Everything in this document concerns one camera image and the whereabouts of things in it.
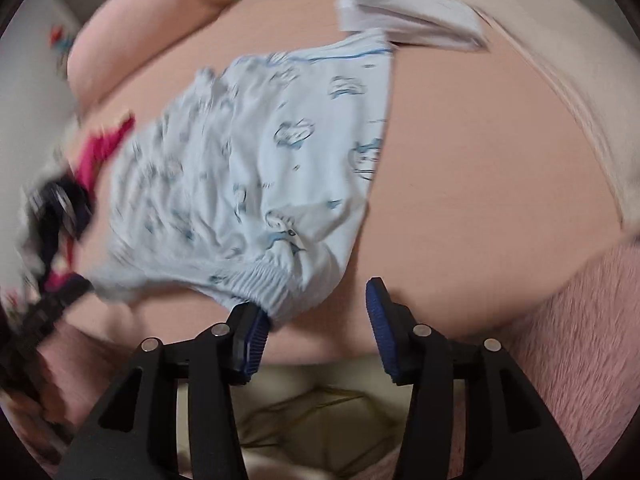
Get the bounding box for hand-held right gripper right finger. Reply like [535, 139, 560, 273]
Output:
[366, 277, 583, 480]

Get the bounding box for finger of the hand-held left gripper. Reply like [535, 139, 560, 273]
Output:
[22, 279, 96, 342]

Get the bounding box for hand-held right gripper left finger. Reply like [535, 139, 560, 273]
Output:
[52, 304, 273, 480]

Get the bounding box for light blue cartoon-print pajama garment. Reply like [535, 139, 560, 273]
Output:
[92, 27, 396, 323]

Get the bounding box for person's left forearm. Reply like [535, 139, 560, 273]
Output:
[37, 322, 131, 426]

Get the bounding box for magenta garment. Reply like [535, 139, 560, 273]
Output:
[42, 257, 78, 293]
[75, 112, 137, 196]

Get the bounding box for navy white-striped garment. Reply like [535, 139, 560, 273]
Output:
[20, 175, 96, 261]

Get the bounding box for pink bed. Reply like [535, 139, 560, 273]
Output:
[65, 0, 626, 376]

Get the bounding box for person's pink fuzzy pants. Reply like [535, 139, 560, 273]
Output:
[500, 237, 640, 480]

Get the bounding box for pink pillow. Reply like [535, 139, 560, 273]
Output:
[67, 0, 236, 111]

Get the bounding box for white folded cloth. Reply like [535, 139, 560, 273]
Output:
[337, 0, 488, 52]

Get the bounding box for pale pink quilt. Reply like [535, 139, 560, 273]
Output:
[360, 0, 640, 233]

